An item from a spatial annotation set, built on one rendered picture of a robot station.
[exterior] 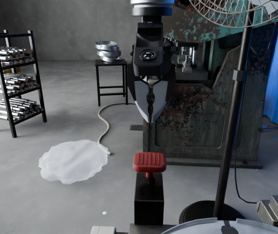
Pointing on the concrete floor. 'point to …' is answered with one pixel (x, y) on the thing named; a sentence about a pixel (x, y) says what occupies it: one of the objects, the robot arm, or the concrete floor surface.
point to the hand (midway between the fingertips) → (150, 118)
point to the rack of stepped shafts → (11, 81)
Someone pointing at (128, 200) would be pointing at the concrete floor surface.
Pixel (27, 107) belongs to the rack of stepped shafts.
